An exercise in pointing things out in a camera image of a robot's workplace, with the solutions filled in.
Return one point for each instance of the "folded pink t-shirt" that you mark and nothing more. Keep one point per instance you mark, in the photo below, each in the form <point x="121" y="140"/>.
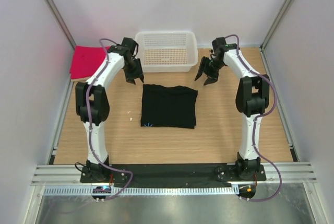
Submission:
<point x="86" y="60"/>

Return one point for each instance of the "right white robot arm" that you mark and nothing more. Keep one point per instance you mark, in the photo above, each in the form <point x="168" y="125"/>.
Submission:
<point x="252" y="99"/>

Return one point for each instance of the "black t-shirt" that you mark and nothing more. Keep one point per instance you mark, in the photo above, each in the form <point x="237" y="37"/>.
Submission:
<point x="168" y="106"/>

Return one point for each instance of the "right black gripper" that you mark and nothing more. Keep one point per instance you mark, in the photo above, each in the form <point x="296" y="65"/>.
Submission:
<point x="209" y="69"/>

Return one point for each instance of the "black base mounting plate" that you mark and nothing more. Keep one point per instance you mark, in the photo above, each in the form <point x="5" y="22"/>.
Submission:
<point x="196" y="175"/>

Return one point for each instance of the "white perforated plastic basket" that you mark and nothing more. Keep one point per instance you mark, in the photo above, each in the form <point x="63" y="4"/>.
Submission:
<point x="167" y="51"/>

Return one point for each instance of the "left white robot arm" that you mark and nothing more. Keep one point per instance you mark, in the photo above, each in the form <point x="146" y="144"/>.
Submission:
<point x="92" y="105"/>

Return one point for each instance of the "white slotted cable duct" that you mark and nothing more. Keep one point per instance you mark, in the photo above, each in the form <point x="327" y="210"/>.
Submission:
<point x="94" y="190"/>

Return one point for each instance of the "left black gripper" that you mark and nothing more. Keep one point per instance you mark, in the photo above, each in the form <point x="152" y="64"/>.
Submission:
<point x="133" y="71"/>

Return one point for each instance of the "folded beige t-shirt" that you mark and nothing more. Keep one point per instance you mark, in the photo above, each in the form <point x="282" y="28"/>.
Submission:
<point x="79" y="79"/>

